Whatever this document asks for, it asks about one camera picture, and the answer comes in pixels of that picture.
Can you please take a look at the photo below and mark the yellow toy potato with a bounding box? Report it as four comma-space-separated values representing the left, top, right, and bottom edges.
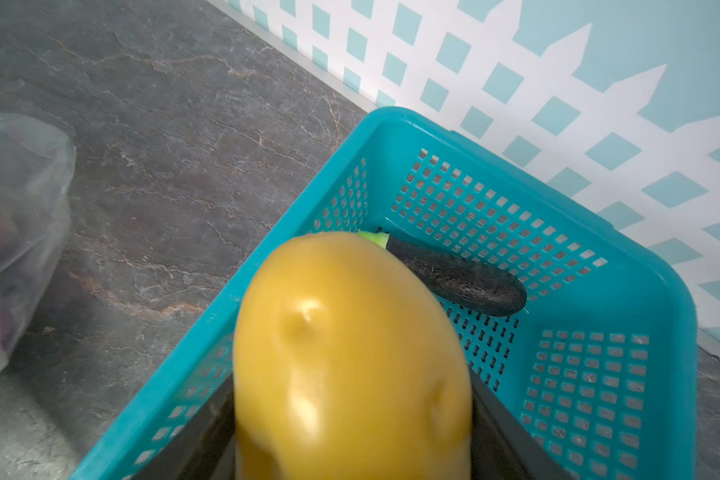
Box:
233, 233, 472, 479

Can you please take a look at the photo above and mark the clear zip top bag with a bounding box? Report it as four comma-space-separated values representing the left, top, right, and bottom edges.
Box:
0, 113, 76, 372

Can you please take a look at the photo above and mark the dark purple toy eggplant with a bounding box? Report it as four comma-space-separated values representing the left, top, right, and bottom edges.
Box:
358, 231, 528, 317

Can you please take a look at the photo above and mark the teal plastic basket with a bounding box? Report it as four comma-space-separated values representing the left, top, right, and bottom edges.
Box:
74, 107, 697, 479

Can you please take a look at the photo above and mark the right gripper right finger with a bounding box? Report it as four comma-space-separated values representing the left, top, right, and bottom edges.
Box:
470, 371, 571, 480

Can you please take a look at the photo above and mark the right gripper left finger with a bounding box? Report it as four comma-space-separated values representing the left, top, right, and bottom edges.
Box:
133, 375, 236, 480

